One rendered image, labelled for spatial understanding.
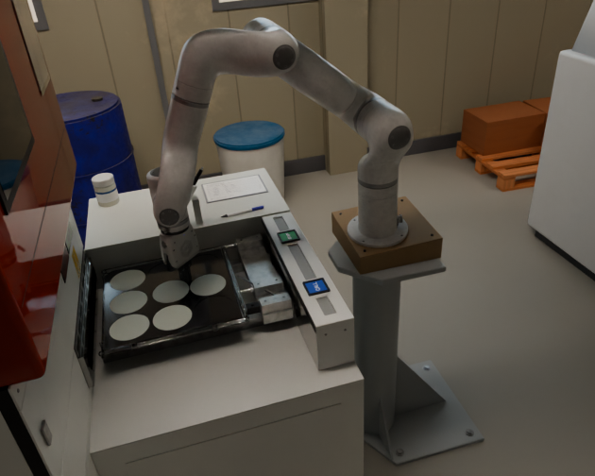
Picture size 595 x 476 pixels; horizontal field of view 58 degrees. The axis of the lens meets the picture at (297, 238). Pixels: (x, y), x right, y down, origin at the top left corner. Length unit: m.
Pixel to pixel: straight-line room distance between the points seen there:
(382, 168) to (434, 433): 1.15
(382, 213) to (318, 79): 0.47
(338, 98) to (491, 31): 3.24
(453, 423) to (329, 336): 1.13
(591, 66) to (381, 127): 1.70
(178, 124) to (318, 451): 0.87
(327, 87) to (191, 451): 0.92
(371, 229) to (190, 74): 0.72
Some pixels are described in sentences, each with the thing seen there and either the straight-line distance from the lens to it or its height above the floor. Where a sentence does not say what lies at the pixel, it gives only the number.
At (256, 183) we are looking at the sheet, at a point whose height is 0.97.
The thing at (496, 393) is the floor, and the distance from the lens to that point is 2.48.
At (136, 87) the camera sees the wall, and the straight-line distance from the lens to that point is 3.87.
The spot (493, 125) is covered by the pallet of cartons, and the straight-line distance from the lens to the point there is 4.19.
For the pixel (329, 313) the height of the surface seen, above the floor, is 0.96.
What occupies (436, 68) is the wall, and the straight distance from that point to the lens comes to 4.40.
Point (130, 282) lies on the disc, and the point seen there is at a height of 0.90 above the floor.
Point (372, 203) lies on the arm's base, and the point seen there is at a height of 1.02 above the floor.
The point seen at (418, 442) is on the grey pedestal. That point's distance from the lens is 2.24.
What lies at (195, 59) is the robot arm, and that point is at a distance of 1.27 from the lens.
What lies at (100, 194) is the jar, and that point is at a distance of 1.89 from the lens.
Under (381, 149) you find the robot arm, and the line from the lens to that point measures 1.45.
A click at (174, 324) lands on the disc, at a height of 0.90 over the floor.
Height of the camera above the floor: 1.78
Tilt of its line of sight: 32 degrees down
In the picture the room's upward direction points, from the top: 4 degrees counter-clockwise
